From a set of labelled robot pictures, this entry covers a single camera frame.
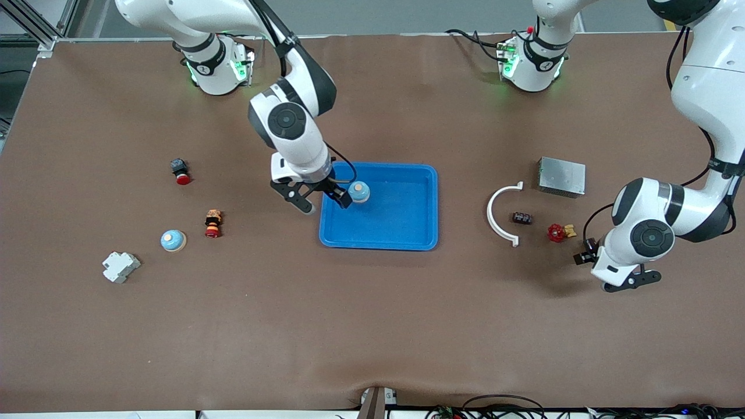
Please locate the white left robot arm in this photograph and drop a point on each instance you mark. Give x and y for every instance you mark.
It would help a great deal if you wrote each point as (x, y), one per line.
(710, 87)

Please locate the white grey circuit breaker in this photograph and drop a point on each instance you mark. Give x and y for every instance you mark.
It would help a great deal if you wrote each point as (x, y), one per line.
(119, 266)

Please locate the white curved plastic bracket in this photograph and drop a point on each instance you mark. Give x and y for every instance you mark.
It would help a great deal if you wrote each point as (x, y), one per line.
(490, 218)

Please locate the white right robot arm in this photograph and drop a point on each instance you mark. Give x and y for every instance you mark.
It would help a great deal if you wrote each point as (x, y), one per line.
(174, 14)

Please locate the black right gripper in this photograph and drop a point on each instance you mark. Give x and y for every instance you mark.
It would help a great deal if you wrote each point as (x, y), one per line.
(330, 187)

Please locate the red button black base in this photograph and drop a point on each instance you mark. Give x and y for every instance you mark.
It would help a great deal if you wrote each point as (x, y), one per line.
(180, 170)

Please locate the perforated metal power supply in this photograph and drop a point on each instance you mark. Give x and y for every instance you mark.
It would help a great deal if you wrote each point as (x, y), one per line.
(561, 176)

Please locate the blue plastic tray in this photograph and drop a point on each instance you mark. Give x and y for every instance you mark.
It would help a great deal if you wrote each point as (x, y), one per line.
(384, 227)

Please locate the blue dome bell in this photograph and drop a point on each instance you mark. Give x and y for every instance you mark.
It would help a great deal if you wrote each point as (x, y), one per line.
(361, 192)
(173, 240)

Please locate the brass valve red handwheel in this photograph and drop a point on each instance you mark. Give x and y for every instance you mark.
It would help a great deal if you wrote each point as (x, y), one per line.
(557, 233)

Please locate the small black connector block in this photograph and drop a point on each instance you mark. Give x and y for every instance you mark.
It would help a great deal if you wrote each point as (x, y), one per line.
(521, 218)

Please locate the dark brown cylindrical capacitor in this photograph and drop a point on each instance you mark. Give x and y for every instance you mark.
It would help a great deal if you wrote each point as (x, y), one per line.
(592, 245)

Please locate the red button yellow collar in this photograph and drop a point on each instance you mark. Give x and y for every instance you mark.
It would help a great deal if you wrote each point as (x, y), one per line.
(213, 224)

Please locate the aluminium frame profile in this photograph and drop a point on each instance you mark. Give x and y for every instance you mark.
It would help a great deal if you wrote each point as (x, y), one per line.
(49, 42)

